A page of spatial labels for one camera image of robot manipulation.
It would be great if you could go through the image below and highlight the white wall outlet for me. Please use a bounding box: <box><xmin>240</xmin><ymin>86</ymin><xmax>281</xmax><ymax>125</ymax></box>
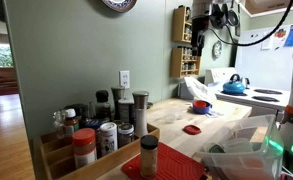
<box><xmin>118</xmin><ymin>69</ymin><xmax>131</xmax><ymax>90</ymax></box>

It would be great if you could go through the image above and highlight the white spice shaker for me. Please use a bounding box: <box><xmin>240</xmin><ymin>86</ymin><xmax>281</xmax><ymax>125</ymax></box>
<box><xmin>98</xmin><ymin>121</ymin><xmax>119</xmax><ymax>157</ymax></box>

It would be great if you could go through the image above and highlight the orange lid spice jar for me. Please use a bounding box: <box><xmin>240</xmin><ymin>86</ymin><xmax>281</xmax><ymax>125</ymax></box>
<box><xmin>71</xmin><ymin>127</ymin><xmax>98</xmax><ymax>170</ymax></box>

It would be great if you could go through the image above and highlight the black lid glass jar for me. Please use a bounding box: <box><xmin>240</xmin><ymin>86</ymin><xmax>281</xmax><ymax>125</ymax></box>
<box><xmin>94</xmin><ymin>89</ymin><xmax>113</xmax><ymax>123</ymax></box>

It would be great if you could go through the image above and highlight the blue flyer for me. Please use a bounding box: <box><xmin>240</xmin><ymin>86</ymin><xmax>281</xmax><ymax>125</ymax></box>
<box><xmin>283</xmin><ymin>23</ymin><xmax>293</xmax><ymax>48</ymax></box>

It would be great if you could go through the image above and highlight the blue kettle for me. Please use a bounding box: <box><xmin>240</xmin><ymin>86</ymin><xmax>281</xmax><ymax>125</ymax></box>
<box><xmin>222</xmin><ymin>73</ymin><xmax>247</xmax><ymax>95</ymax></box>

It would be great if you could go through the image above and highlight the white cap red bottle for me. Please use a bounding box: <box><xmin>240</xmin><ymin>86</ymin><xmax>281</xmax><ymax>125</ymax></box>
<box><xmin>63</xmin><ymin>108</ymin><xmax>81</xmax><ymax>138</ymax></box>

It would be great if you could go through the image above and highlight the black hanging pan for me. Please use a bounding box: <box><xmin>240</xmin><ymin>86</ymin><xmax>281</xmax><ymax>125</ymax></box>
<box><xmin>209</xmin><ymin>2</ymin><xmax>230</xmax><ymax>30</ymax></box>

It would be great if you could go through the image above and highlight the transparent storage bin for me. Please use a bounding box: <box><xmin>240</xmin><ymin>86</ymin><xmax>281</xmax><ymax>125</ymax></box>
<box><xmin>195</xmin><ymin>114</ymin><xmax>285</xmax><ymax>180</ymax></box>

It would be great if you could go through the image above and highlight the wooden spice tray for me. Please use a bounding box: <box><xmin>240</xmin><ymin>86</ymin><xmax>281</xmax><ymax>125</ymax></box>
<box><xmin>32</xmin><ymin>122</ymin><xmax>161</xmax><ymax>180</ymax></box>

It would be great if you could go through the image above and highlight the white plastic container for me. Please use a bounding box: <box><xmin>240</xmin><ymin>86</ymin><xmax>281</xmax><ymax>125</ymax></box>
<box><xmin>223</xmin><ymin>137</ymin><xmax>254</xmax><ymax>155</ymax></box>

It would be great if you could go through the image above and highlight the black cap spice jar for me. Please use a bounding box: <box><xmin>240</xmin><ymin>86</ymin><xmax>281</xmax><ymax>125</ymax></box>
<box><xmin>139</xmin><ymin>134</ymin><xmax>160</xmax><ymax>179</ymax></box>

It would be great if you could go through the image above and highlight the clear glass bottle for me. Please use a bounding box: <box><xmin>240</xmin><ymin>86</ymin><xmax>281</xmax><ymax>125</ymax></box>
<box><xmin>52</xmin><ymin>109</ymin><xmax>67</xmax><ymax>140</ymax></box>

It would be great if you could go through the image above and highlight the dark pepper grinder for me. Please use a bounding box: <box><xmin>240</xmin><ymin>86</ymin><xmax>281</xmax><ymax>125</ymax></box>
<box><xmin>110</xmin><ymin>86</ymin><xmax>126</xmax><ymax>122</ymax></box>

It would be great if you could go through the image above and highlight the paper with red print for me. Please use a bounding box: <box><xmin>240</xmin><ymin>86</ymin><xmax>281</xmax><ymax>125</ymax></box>
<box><xmin>272</xmin><ymin>27</ymin><xmax>288</xmax><ymax>51</ymax></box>

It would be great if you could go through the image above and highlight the wooden cabinet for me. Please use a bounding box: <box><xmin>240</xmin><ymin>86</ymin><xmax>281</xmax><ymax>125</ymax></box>
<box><xmin>243</xmin><ymin>0</ymin><xmax>293</xmax><ymax>18</ymax></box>

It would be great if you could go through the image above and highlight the red silicone mat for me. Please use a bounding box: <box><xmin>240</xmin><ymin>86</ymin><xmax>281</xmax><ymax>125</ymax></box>
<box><xmin>121</xmin><ymin>141</ymin><xmax>207</xmax><ymax>180</ymax></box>

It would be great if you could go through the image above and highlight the red square lid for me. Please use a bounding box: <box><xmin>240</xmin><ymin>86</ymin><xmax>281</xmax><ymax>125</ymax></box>
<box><xmin>182</xmin><ymin>124</ymin><xmax>203</xmax><ymax>136</ymax></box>

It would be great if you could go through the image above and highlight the dark lid glass jar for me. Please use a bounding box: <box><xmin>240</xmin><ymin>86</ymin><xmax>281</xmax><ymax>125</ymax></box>
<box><xmin>116</xmin><ymin>122</ymin><xmax>136</xmax><ymax>149</ymax></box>

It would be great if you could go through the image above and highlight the white stove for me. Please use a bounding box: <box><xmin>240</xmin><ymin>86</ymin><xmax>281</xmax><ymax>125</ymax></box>
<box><xmin>203</xmin><ymin>67</ymin><xmax>291</xmax><ymax>118</ymax></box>

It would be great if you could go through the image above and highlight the orange bowl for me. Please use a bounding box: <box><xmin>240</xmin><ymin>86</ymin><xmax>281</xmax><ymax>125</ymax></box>
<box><xmin>193</xmin><ymin>100</ymin><xmax>209</xmax><ymax>109</ymax></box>

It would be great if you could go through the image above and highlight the decorative wall plate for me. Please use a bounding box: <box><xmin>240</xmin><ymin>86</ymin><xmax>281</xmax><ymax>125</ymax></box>
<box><xmin>101</xmin><ymin>0</ymin><xmax>138</xmax><ymax>14</ymax></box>

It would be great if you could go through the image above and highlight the grey hanging pan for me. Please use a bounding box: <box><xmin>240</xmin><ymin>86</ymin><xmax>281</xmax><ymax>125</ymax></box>
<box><xmin>227</xmin><ymin>1</ymin><xmax>241</xmax><ymax>28</ymax></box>

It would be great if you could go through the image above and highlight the white paper sheet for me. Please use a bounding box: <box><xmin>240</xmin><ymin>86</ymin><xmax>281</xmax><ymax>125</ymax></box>
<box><xmin>260</xmin><ymin>31</ymin><xmax>275</xmax><ymax>51</ymax></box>

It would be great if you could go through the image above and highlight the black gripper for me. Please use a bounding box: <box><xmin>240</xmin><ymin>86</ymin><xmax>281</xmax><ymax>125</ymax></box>
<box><xmin>190</xmin><ymin>15</ymin><xmax>210</xmax><ymax>57</ymax></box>

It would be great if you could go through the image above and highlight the white cloth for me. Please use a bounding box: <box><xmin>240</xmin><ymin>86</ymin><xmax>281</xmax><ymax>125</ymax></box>
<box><xmin>178</xmin><ymin>76</ymin><xmax>218</xmax><ymax>103</ymax></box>
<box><xmin>205</xmin><ymin>107</ymin><xmax>224</xmax><ymax>119</ymax></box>

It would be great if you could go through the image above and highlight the black stove burner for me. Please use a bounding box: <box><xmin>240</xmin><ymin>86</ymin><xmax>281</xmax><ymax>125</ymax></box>
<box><xmin>253</xmin><ymin>88</ymin><xmax>284</xmax><ymax>96</ymax></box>
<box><xmin>251</xmin><ymin>95</ymin><xmax>281</xmax><ymax>103</ymax></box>

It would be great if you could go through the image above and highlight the blue lid jar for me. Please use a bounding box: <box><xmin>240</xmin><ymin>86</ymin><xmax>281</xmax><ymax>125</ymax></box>
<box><xmin>83</xmin><ymin>118</ymin><xmax>103</xmax><ymax>132</ymax></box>

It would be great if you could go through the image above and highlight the steel and white grinder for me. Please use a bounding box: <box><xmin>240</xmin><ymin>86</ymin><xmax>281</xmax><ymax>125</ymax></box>
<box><xmin>131</xmin><ymin>90</ymin><xmax>151</xmax><ymax>139</ymax></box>

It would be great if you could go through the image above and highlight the round wall clock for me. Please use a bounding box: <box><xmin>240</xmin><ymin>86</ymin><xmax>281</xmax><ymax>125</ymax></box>
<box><xmin>212</xmin><ymin>40</ymin><xmax>223</xmax><ymax>61</ymax></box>

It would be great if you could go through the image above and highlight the green lid container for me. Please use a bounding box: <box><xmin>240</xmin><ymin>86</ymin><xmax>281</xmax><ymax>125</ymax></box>
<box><xmin>207</xmin><ymin>142</ymin><xmax>226</xmax><ymax>155</ymax></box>

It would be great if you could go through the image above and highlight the dark spice jar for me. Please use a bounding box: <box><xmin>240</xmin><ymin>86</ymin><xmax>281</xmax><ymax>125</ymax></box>
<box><xmin>63</xmin><ymin>102</ymin><xmax>89</xmax><ymax>128</ymax></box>

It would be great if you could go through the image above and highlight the white refrigerator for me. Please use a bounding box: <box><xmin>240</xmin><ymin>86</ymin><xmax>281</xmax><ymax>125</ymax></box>
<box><xmin>234</xmin><ymin>22</ymin><xmax>293</xmax><ymax>92</ymax></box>

